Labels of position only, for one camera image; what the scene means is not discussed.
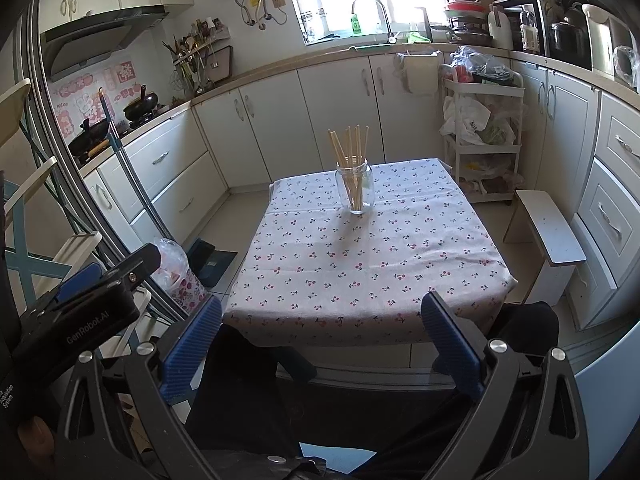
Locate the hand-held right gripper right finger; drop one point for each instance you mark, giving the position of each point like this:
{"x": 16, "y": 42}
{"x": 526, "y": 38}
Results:
{"x": 450, "y": 347}

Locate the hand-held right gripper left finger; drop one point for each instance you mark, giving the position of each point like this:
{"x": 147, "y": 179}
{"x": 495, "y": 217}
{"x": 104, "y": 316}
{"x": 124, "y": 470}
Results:
{"x": 192, "y": 347}

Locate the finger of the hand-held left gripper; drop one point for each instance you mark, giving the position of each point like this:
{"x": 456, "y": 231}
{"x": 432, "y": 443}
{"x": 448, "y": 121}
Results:
{"x": 135, "y": 262}
{"x": 80, "y": 280}

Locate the clear glass jar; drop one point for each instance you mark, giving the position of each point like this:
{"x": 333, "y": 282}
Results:
{"x": 368, "y": 195}

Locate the bundle of wooden chopsticks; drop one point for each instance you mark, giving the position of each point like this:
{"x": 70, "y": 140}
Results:
{"x": 357, "y": 190}

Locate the person's left hand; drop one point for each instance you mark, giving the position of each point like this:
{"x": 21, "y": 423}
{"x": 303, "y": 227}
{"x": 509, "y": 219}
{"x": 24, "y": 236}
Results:
{"x": 34, "y": 435}

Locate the floral plastic bag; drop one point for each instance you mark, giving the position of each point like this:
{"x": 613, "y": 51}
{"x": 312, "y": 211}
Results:
{"x": 177, "y": 275}

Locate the black floor scale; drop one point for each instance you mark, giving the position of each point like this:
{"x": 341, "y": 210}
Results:
{"x": 210, "y": 262}

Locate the white drawer cabinet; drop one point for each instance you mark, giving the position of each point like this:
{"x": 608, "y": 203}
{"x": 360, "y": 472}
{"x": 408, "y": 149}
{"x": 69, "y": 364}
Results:
{"x": 160, "y": 175}

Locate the cherry print tablecloth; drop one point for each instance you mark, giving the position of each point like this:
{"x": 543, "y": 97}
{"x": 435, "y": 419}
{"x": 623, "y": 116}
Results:
{"x": 375, "y": 270}

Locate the black wok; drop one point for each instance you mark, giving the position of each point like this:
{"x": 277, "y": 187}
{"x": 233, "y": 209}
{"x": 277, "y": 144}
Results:
{"x": 141, "y": 106}
{"x": 89, "y": 141}

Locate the gas stove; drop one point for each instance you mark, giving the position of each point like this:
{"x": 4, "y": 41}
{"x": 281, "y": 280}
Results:
{"x": 125, "y": 127}

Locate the white stool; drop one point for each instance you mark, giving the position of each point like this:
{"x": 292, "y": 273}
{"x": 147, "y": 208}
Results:
{"x": 555, "y": 235}

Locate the folding chair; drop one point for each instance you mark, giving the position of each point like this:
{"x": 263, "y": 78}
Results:
{"x": 20, "y": 91}

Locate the utensil rack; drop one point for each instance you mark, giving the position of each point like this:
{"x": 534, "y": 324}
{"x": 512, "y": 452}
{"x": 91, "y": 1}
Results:
{"x": 192, "y": 55}

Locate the hanging cutting board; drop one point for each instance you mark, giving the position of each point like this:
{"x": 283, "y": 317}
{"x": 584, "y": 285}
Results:
{"x": 221, "y": 64}

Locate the grey range hood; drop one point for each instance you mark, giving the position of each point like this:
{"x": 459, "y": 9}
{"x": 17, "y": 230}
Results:
{"x": 95, "y": 40}

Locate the white plastic bag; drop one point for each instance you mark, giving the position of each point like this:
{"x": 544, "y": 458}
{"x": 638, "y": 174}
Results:
{"x": 467, "y": 120}

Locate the white base cabinet with drawers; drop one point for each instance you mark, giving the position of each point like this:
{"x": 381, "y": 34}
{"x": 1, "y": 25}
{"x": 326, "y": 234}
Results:
{"x": 600, "y": 160}

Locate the white rolling cart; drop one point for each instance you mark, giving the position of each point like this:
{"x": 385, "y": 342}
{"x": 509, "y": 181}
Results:
{"x": 485, "y": 90}

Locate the white hanging trash bin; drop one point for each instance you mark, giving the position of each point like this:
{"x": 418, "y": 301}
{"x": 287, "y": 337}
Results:
{"x": 420, "y": 72}

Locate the white jug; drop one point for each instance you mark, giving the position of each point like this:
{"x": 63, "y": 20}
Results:
{"x": 500, "y": 30}

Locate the stack of pans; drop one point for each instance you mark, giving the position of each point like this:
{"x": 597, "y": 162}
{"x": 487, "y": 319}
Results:
{"x": 465, "y": 25}

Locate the green soap bottle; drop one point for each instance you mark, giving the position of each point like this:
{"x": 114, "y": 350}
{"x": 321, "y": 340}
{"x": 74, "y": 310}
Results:
{"x": 355, "y": 25}

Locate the black pot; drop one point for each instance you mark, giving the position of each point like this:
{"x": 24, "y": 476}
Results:
{"x": 570, "y": 40}

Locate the chrome faucet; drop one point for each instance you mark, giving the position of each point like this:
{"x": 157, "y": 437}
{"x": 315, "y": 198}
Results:
{"x": 385, "y": 15}

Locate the white electric kettle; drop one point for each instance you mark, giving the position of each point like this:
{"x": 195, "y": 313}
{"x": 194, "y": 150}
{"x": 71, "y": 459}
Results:
{"x": 602, "y": 40}

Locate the metal door frame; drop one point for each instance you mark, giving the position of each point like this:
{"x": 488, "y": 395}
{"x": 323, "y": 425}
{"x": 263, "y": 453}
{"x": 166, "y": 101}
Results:
{"x": 60, "y": 170}

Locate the pink wall stickers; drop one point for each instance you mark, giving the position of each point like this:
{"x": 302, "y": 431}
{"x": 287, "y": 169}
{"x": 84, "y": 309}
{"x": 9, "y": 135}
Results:
{"x": 85, "y": 100}

